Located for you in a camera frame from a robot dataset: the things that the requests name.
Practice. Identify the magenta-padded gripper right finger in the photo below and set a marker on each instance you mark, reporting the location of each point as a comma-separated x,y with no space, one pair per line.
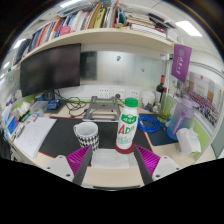
165,166

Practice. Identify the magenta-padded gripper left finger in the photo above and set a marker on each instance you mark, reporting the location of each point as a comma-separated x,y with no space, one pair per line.
61,166

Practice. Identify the white drink bottle green cap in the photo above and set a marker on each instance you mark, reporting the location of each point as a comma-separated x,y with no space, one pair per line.
126,128

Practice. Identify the purple translucent water jug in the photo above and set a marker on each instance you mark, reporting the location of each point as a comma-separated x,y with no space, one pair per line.
180,120

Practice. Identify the dark blue mouse pad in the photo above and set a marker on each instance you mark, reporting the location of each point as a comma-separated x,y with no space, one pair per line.
160,138

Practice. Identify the black desk mat red edge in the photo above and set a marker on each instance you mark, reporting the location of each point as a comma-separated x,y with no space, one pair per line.
61,136

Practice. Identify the white crumpled tissue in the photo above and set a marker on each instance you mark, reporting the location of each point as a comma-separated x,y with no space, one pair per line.
188,141

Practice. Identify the black white checkered mug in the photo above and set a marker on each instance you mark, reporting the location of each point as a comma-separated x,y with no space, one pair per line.
87,138

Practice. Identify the white open notebook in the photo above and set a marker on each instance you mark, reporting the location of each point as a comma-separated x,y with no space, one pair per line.
35,135

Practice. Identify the white folded paper napkin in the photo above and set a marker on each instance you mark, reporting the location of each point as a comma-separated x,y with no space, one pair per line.
110,159

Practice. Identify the green clear glass vase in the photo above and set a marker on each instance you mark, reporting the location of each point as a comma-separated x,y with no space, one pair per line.
165,111

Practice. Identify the small blue box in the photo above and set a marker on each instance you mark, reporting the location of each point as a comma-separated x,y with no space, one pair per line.
53,105

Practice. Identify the clear plastic box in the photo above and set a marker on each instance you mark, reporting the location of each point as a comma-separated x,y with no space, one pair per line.
39,108

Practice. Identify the grey metal laptop stand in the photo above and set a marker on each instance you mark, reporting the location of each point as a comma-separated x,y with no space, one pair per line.
101,111

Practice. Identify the white round jar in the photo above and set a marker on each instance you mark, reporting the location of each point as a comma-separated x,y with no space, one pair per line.
148,99

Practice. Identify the dark wine bottle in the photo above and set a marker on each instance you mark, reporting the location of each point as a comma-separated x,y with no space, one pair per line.
160,90

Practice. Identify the group photo poster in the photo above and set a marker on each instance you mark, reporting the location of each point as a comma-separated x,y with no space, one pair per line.
203,100

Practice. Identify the black computer monitor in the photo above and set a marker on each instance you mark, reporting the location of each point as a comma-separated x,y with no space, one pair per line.
50,70

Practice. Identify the purple hanging banner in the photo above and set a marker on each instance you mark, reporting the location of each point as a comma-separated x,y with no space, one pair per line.
181,63

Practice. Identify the white ceiling light panel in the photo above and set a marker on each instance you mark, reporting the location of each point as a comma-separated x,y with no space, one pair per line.
188,28
69,3

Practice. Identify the white wall power outlet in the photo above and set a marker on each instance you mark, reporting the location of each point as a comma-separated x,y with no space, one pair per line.
119,93
103,93
134,94

